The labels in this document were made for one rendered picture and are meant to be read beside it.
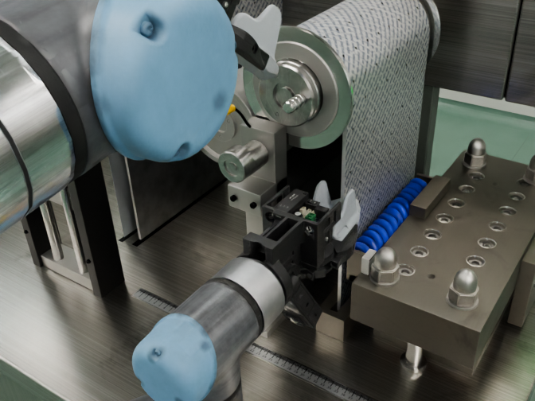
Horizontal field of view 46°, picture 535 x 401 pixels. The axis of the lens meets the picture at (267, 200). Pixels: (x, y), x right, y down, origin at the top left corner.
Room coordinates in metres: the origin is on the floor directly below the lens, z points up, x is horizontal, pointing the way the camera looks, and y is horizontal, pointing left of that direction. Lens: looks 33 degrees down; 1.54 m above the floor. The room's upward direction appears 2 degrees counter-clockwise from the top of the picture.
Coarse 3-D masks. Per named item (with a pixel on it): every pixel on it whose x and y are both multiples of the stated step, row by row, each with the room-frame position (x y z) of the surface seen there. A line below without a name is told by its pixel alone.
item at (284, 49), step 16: (288, 48) 0.68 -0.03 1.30; (304, 48) 0.67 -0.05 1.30; (320, 64) 0.66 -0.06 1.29; (256, 80) 0.71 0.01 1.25; (320, 80) 0.66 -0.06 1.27; (256, 96) 0.71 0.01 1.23; (336, 96) 0.65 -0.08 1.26; (320, 112) 0.66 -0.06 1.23; (336, 112) 0.65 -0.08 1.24; (288, 128) 0.68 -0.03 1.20; (304, 128) 0.67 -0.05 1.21; (320, 128) 0.66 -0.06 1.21
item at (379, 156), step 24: (408, 96) 0.80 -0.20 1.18; (384, 120) 0.74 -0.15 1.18; (408, 120) 0.81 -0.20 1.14; (360, 144) 0.69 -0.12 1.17; (384, 144) 0.74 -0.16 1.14; (408, 144) 0.82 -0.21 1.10; (360, 168) 0.69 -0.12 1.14; (384, 168) 0.75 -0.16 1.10; (408, 168) 0.82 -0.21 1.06; (360, 192) 0.69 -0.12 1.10; (384, 192) 0.75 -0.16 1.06; (360, 216) 0.69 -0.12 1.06
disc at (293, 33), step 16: (288, 32) 0.69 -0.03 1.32; (304, 32) 0.67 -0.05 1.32; (320, 48) 0.66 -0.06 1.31; (336, 64) 0.65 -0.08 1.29; (336, 80) 0.65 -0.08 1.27; (352, 96) 0.64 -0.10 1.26; (256, 112) 0.71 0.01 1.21; (336, 128) 0.65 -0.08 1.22; (304, 144) 0.67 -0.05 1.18; (320, 144) 0.66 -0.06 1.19
